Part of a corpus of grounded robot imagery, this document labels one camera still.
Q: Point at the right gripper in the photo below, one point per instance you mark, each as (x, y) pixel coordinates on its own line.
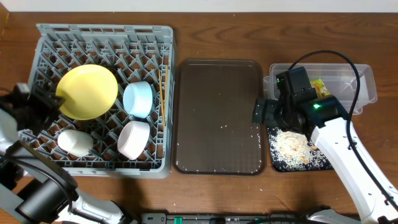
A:
(270, 106)

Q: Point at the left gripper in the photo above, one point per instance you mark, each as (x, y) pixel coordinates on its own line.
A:
(34, 109)

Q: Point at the rice and food scraps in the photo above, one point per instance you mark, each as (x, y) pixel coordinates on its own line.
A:
(292, 150)

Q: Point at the white cup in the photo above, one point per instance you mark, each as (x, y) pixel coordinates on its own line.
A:
(75, 142)

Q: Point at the green snack wrapper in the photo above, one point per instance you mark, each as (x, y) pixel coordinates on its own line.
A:
(320, 87)

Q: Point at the yellow plate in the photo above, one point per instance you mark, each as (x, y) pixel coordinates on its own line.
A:
(89, 91)

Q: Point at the pink bowl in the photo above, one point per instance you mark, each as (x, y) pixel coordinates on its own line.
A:
(133, 139)

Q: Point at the light blue bowl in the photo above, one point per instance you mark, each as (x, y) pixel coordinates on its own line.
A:
(137, 99)

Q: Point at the wooden chopstick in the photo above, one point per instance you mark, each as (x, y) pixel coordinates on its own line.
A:
(166, 83)
(161, 98)

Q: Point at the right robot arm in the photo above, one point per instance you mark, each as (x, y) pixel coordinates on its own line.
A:
(325, 122)

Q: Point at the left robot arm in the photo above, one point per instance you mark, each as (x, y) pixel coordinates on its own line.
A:
(34, 189)

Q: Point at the black rectangular tray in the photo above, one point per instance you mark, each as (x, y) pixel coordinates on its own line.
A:
(321, 163)

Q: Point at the dark brown serving tray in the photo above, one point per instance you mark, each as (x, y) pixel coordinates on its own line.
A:
(214, 133)

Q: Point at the clear plastic bin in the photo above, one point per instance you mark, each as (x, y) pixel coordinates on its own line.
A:
(339, 79)

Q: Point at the grey plastic dish rack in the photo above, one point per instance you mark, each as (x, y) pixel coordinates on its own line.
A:
(132, 54)

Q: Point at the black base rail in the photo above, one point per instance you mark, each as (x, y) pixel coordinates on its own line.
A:
(180, 218)

